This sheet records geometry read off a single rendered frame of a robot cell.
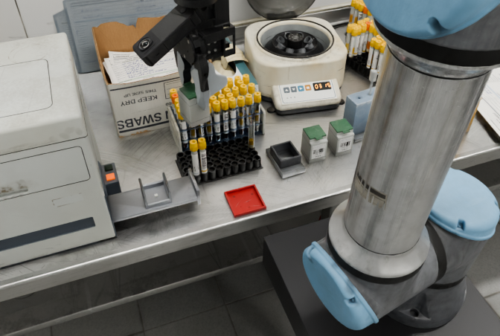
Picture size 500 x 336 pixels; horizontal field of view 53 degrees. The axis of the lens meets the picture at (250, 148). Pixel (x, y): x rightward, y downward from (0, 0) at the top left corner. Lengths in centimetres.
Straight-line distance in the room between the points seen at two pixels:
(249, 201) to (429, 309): 41
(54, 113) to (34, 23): 64
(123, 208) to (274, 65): 50
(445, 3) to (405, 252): 32
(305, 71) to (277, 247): 52
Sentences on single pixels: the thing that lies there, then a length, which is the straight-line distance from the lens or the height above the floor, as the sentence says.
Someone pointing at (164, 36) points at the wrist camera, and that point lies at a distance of 82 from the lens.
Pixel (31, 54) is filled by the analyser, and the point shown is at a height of 118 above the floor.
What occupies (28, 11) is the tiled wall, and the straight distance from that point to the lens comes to 142.
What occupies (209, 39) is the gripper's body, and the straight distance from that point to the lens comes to 84.
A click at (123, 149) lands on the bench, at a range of 118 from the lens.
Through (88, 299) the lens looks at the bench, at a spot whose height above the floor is 27.
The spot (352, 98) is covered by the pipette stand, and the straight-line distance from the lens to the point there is 115.
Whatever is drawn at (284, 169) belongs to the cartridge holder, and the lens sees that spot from 108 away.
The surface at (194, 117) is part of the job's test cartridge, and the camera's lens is 92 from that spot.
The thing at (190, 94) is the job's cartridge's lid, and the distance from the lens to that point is 90.
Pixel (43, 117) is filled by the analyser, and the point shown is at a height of 117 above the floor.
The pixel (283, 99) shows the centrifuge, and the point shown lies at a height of 92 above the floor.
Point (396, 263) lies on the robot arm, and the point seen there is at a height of 118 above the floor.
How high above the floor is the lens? 164
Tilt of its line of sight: 42 degrees down
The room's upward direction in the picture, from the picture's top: straight up
